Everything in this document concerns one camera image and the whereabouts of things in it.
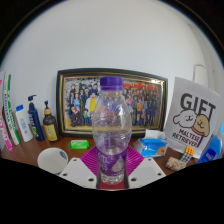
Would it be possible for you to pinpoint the blue detergent bottle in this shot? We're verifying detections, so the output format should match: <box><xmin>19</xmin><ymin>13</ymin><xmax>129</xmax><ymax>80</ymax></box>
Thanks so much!
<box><xmin>196</xmin><ymin>123</ymin><xmax>224</xmax><ymax>165</ymax></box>

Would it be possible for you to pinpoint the clear purple-capped water bottle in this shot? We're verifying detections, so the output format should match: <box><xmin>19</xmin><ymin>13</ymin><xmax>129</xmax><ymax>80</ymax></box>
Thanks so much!
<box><xmin>91</xmin><ymin>75</ymin><xmax>133</xmax><ymax>187</ymax></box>

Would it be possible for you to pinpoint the blue tissue pack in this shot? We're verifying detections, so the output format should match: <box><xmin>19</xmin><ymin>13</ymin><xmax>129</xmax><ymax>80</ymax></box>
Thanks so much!
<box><xmin>138</xmin><ymin>129</ymin><xmax>170</xmax><ymax>159</ymax></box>

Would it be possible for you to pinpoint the small colourful puzzle cube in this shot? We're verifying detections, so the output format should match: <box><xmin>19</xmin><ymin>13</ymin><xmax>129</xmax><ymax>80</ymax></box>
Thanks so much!
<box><xmin>181</xmin><ymin>145</ymin><xmax>195</xmax><ymax>164</ymax></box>

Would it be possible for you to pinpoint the white printed paper gift bag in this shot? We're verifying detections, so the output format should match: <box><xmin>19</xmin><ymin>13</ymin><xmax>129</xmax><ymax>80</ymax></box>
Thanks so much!
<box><xmin>163</xmin><ymin>64</ymin><xmax>222</xmax><ymax>160</ymax></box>

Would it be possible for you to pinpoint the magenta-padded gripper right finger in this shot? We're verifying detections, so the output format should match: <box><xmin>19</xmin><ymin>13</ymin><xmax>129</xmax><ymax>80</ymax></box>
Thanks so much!
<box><xmin>125</xmin><ymin>145</ymin><xmax>167</xmax><ymax>190</ymax></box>

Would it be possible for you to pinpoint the brown bottle with yellow label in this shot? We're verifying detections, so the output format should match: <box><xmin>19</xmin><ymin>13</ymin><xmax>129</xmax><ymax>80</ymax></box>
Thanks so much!
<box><xmin>42</xmin><ymin>100</ymin><xmax>60</xmax><ymax>143</ymax></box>

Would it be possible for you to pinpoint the white bottle with blue cap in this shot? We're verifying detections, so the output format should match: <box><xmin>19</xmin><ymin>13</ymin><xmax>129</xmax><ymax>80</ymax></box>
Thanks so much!
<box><xmin>14</xmin><ymin>104</ymin><xmax>35</xmax><ymax>143</ymax></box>

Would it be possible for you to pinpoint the green wrapped packet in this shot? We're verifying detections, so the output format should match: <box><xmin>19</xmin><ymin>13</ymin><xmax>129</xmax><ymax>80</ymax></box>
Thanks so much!
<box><xmin>69</xmin><ymin>139</ymin><xmax>91</xmax><ymax>150</ymax></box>

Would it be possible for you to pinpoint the framed group photo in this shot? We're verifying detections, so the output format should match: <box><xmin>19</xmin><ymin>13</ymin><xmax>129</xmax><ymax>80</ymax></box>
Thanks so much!
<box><xmin>55</xmin><ymin>68</ymin><xmax>169</xmax><ymax>139</ymax></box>

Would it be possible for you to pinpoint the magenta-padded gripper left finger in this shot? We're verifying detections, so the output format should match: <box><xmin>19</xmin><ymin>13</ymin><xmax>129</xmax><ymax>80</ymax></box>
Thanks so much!
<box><xmin>58</xmin><ymin>145</ymin><xmax>100</xmax><ymax>190</ymax></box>

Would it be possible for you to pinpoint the pink shuttlecock tube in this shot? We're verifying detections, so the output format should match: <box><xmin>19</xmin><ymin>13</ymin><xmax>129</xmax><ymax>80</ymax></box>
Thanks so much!
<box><xmin>0</xmin><ymin>79</ymin><xmax>14</xmax><ymax>152</ymax></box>

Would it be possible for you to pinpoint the dark blue pump bottle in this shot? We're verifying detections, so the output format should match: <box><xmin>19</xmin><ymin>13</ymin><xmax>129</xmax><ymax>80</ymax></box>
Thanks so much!
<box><xmin>27</xmin><ymin>94</ymin><xmax>46</xmax><ymax>142</ymax></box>

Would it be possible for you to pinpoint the blue painted mug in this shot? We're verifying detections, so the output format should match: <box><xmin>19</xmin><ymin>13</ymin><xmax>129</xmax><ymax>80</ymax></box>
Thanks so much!
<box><xmin>36</xmin><ymin>147</ymin><xmax>70</xmax><ymax>176</ymax></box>

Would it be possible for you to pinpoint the white green shuttlecock tube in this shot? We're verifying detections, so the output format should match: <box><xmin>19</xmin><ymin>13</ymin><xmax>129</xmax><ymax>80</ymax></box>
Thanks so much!
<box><xmin>2</xmin><ymin>73</ymin><xmax>21</xmax><ymax>146</ymax></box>

